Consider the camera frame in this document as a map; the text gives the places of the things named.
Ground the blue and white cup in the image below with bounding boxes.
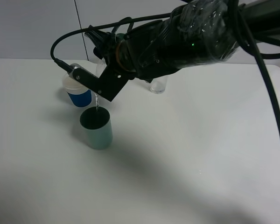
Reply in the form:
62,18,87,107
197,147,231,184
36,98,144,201
62,74,92,107

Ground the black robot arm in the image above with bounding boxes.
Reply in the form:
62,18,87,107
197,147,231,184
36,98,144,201
85,0,280,81

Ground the teal green plastic cup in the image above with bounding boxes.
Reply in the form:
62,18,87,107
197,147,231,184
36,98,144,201
79,106,113,150

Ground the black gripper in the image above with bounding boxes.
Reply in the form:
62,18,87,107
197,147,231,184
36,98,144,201
84,26,135,79

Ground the clear plastic water bottle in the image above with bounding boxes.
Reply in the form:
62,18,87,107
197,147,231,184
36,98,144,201
94,58,108,98

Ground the tall clear glass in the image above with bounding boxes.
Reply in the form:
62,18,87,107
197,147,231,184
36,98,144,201
150,76,168,94

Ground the black camera cable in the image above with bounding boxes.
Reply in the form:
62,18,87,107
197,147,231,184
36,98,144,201
50,0,280,192

